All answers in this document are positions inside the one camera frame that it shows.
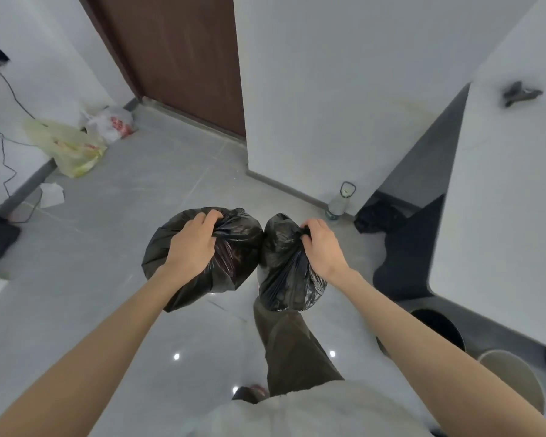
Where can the dark brown door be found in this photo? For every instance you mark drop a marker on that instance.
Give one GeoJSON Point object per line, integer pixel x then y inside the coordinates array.
{"type": "Point", "coordinates": [177, 54]}

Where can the person's left leg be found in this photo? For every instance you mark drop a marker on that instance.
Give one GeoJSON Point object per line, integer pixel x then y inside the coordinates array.
{"type": "Point", "coordinates": [242, 395]}

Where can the person's white shirt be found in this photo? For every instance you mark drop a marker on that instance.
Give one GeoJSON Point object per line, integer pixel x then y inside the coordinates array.
{"type": "Point", "coordinates": [309, 414]}

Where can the black bin with gold rim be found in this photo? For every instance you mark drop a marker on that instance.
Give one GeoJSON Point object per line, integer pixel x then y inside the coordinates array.
{"type": "Point", "coordinates": [441, 327]}

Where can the person's right forearm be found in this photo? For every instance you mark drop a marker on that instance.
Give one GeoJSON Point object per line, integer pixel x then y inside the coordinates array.
{"type": "Point", "coordinates": [446, 364]}

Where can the small crumpled black bag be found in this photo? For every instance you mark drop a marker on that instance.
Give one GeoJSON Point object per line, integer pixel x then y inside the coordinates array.
{"type": "Point", "coordinates": [380, 218]}

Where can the person's right hand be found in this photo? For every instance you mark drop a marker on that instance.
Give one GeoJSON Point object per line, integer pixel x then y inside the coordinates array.
{"type": "Point", "coordinates": [325, 252]}

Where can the person's left forearm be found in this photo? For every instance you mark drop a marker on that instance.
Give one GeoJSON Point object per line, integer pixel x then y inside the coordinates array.
{"type": "Point", "coordinates": [82, 359]}

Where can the person's left hand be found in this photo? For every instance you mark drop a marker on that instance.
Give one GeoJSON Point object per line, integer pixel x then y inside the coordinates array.
{"type": "Point", "coordinates": [193, 250]}

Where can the person's left pink shoe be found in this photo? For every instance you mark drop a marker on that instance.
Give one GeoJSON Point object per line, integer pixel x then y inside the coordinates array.
{"type": "Point", "coordinates": [260, 391]}

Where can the beige plastic bin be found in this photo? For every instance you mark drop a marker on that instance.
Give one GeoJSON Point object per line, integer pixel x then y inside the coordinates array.
{"type": "Point", "coordinates": [514, 377]}

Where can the large clear water bottle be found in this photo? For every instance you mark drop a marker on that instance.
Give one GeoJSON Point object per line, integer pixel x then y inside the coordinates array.
{"type": "Point", "coordinates": [339, 207]}

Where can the small dark clip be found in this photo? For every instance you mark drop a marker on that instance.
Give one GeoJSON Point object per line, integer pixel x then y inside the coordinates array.
{"type": "Point", "coordinates": [518, 93]}

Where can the white folded tissue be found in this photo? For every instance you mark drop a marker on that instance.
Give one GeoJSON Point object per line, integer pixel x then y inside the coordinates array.
{"type": "Point", "coordinates": [52, 195]}

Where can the black garbage bag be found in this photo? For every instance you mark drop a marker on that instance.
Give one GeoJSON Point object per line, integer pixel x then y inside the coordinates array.
{"type": "Point", "coordinates": [236, 254]}
{"type": "Point", "coordinates": [286, 277]}

